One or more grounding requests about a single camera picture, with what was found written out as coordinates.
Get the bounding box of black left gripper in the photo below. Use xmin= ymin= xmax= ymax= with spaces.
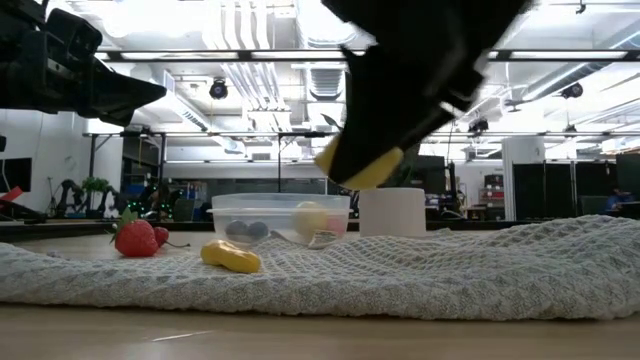
xmin=0 ymin=19 xmax=168 ymax=127

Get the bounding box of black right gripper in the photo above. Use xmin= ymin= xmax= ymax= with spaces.
xmin=322 ymin=0 xmax=534 ymax=185

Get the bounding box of large yellow lemon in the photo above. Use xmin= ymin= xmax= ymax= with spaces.
xmin=313 ymin=133 xmax=405 ymax=191

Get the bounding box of red round fruit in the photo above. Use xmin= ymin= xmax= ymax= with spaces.
xmin=327 ymin=215 xmax=349 ymax=237

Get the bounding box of small yellow lemon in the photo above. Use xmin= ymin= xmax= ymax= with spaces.
xmin=292 ymin=201 xmax=329 ymax=241

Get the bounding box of red cherry with stem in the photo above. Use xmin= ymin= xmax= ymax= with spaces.
xmin=152 ymin=226 xmax=191 ymax=250

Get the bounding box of red toy strawberry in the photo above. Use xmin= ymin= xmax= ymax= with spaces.
xmin=108 ymin=207 xmax=160 ymax=259

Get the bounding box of dark blueberry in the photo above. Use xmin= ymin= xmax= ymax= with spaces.
xmin=246 ymin=220 xmax=270 ymax=240
xmin=224 ymin=219 xmax=250 ymax=240

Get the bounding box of clear plastic tupperware container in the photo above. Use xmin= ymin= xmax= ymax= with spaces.
xmin=207 ymin=192 xmax=352 ymax=247

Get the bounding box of green snake plant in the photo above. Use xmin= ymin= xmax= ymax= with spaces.
xmin=322 ymin=113 xmax=426 ymax=189

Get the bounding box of white plant pot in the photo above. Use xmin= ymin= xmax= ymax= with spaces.
xmin=358 ymin=187 xmax=427 ymax=238

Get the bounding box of shelf with red boxes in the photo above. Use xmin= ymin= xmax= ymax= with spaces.
xmin=482 ymin=173 xmax=505 ymax=221

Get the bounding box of white room column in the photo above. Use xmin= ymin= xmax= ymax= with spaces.
xmin=502 ymin=137 xmax=546 ymax=221

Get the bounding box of grey waffle weave towel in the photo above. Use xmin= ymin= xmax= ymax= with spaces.
xmin=0 ymin=214 xmax=640 ymax=321

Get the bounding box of black room partition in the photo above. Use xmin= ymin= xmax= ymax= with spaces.
xmin=512 ymin=162 xmax=617 ymax=221

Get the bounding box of person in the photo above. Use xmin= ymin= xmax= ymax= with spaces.
xmin=603 ymin=187 xmax=635 ymax=212

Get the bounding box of background black workstation frame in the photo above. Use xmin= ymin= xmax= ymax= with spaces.
xmin=82 ymin=130 xmax=354 ymax=221

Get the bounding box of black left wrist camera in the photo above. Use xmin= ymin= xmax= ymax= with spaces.
xmin=45 ymin=7 xmax=103 ymax=54

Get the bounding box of silver ceiling air duct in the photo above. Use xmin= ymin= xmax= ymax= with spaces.
xmin=294 ymin=0 xmax=374 ymax=101

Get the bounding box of black wall monitor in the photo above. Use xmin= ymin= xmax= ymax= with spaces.
xmin=0 ymin=157 xmax=33 ymax=194

